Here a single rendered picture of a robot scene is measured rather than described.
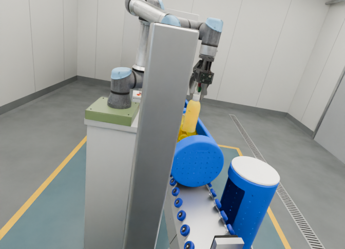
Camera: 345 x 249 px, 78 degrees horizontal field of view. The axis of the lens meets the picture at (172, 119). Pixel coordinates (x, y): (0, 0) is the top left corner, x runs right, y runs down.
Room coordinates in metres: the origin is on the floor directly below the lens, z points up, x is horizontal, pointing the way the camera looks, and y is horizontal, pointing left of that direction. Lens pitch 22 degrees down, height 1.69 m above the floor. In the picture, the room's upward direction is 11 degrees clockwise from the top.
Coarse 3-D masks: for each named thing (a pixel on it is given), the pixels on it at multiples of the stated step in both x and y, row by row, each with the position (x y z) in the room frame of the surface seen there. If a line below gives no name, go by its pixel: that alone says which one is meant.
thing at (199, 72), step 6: (204, 60) 0.97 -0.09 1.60; (210, 60) 0.96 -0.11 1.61; (204, 66) 0.96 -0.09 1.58; (210, 66) 0.98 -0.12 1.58; (198, 72) 0.96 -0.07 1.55; (204, 72) 0.96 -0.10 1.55; (210, 72) 0.96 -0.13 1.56; (198, 78) 0.96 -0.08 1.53; (204, 78) 0.96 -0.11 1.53; (210, 78) 0.97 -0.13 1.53
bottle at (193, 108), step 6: (192, 102) 1.01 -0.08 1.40; (198, 102) 1.02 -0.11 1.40; (186, 108) 1.03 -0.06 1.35; (192, 108) 1.00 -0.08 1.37; (198, 108) 1.01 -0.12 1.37; (186, 114) 1.01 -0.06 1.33; (192, 114) 1.00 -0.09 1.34; (198, 114) 1.02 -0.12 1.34; (186, 120) 1.01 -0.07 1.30; (192, 120) 1.00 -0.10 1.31; (186, 126) 1.00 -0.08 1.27; (192, 126) 1.00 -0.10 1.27
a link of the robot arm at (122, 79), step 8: (112, 72) 1.25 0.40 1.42; (120, 72) 1.23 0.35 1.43; (128, 72) 1.26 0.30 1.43; (112, 80) 1.24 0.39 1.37; (120, 80) 1.23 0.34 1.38; (128, 80) 1.26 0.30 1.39; (136, 80) 1.30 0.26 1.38; (112, 88) 1.24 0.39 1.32; (120, 88) 1.23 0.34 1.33; (128, 88) 1.27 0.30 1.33
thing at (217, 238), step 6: (216, 240) 0.53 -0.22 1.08; (222, 240) 0.53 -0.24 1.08; (228, 240) 0.54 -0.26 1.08; (234, 240) 0.54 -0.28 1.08; (240, 240) 0.55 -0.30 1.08; (210, 246) 0.55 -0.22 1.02; (216, 246) 0.52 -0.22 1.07; (222, 246) 0.52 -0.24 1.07; (228, 246) 0.52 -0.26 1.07; (234, 246) 0.53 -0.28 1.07; (240, 246) 0.53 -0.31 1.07
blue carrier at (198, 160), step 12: (204, 132) 1.29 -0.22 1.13; (180, 144) 0.95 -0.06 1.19; (192, 144) 0.93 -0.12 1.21; (204, 144) 0.94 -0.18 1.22; (216, 144) 0.98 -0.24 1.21; (180, 156) 0.92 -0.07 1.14; (192, 156) 0.93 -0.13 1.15; (204, 156) 0.95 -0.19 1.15; (216, 156) 0.96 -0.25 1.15; (180, 168) 0.92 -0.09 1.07; (192, 168) 0.94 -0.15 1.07; (204, 168) 0.95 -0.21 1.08; (216, 168) 0.97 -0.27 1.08; (180, 180) 0.93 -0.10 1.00; (192, 180) 0.94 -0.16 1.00; (204, 180) 0.96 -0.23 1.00
